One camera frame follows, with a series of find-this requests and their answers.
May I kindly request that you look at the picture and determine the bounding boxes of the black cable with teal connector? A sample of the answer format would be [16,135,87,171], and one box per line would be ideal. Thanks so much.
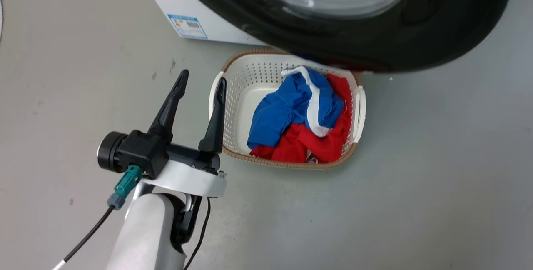
[52,165,144,270]

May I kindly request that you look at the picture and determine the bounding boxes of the blue white energy label sticker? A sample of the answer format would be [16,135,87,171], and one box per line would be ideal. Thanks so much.
[167,13,208,40]

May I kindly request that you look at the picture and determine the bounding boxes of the white laundry basket brown rim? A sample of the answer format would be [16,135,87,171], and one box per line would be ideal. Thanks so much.
[208,48,367,170]

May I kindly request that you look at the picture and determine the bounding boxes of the thin black cable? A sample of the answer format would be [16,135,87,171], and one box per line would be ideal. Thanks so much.
[183,197,212,270]

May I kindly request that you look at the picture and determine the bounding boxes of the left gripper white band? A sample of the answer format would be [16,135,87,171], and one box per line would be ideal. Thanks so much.
[142,69,228,198]

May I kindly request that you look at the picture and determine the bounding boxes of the blue garment with white stripe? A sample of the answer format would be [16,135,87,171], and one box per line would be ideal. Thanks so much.
[247,65,345,150]

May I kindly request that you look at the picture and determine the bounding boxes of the red garment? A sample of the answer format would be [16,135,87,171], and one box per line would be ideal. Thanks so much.
[249,73,354,165]

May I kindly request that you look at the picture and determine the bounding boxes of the black round washing machine door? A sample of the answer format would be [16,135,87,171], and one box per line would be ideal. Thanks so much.
[164,0,517,74]

